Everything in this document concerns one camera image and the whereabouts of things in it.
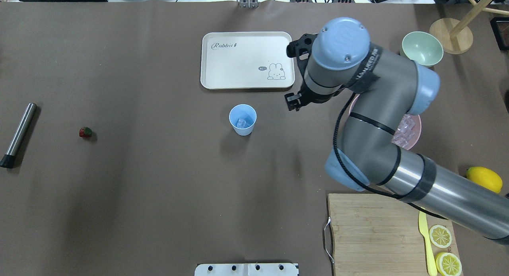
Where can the ice cubes in cup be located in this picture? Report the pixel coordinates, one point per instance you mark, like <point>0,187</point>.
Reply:
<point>244,122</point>

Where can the mint green bowl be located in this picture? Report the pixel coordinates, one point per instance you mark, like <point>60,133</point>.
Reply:
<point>423,48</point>

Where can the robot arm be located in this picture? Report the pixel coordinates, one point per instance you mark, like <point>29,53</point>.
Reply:
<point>386,86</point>

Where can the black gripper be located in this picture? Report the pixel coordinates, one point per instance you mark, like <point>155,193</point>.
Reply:
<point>309,96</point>

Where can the wooden cup stand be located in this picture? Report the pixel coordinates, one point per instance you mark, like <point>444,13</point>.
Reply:
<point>454,35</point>

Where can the cream rabbit tray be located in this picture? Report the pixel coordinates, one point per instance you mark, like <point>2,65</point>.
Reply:
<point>246,60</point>

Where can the pink bowl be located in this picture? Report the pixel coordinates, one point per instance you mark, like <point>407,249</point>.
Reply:
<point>413,137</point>

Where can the lower lemon slice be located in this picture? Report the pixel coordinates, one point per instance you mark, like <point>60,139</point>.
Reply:
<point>448,264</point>

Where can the steel muddler black tip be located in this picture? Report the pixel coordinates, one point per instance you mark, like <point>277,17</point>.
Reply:
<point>8,160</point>

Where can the yellow lemon outer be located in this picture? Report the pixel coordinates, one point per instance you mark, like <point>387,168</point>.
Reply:
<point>485,177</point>

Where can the upper lemon slice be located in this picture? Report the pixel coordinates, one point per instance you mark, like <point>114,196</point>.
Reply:
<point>440,236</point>

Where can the light blue cup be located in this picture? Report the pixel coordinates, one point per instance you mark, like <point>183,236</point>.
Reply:
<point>240,111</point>

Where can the clear ice cubes pile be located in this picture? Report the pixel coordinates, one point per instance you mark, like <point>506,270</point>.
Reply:
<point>407,131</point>

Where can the yellow plastic knife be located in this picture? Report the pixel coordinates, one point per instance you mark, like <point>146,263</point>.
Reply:
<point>429,256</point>

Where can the lemon slice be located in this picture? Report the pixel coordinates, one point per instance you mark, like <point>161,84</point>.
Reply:
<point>448,264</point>
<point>440,236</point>

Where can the red strawberry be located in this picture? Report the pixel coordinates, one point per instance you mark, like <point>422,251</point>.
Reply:
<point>85,132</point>

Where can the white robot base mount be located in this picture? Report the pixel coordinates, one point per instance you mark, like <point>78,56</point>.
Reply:
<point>248,269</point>

